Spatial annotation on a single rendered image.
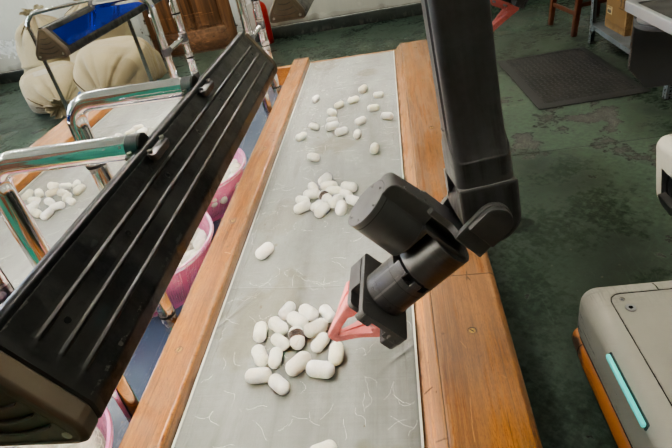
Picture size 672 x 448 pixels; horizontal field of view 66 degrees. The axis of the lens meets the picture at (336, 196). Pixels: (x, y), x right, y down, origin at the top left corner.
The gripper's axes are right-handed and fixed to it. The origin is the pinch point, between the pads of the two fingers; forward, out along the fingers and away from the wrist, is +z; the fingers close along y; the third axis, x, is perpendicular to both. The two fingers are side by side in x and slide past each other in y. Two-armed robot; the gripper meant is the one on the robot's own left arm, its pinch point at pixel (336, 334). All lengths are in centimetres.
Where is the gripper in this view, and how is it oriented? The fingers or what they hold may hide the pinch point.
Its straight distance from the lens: 66.1
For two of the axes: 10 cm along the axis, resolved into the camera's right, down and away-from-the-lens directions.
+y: -0.8, 5.3, -8.4
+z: -6.2, 6.4, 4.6
